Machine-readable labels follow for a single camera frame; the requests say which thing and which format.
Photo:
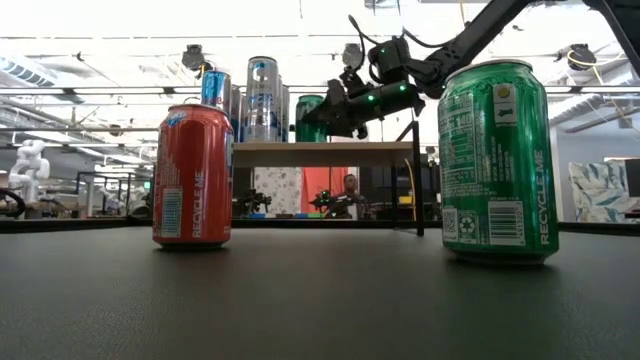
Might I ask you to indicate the black monitor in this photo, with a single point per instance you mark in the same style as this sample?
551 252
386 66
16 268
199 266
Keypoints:
633 177

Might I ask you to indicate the white Celsius can black lid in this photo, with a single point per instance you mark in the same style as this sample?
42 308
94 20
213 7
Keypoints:
261 100
287 115
281 110

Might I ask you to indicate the orange fabric panel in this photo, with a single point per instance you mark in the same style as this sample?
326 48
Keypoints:
320 185

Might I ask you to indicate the white patterned panel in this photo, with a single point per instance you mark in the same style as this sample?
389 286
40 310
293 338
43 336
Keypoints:
277 190

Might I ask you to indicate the small black robot arm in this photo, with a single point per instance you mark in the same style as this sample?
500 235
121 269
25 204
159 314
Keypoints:
252 202
325 202

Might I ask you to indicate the blue silver Red Bull can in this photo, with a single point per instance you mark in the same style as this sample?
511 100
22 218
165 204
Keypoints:
243 120
236 117
216 89

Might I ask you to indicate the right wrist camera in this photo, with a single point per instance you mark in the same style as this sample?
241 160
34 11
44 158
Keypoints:
392 62

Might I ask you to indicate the red Fanta can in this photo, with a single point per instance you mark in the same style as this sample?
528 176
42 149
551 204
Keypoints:
192 175

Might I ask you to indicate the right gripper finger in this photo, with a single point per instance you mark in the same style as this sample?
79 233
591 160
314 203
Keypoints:
327 117
338 91

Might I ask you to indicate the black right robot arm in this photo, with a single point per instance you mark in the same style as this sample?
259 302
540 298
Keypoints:
475 35

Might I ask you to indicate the black table mat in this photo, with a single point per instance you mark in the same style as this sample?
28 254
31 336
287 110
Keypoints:
320 310

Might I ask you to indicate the leaf print panel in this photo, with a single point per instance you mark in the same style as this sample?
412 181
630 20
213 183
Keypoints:
595 192

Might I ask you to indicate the green Sprite can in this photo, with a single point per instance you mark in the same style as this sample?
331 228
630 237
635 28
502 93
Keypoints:
500 165
306 122

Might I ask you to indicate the person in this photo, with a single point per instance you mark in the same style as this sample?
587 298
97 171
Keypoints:
351 190

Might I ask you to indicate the wooden shelf black metal legs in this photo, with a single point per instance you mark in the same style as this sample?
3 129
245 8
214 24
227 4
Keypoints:
360 154

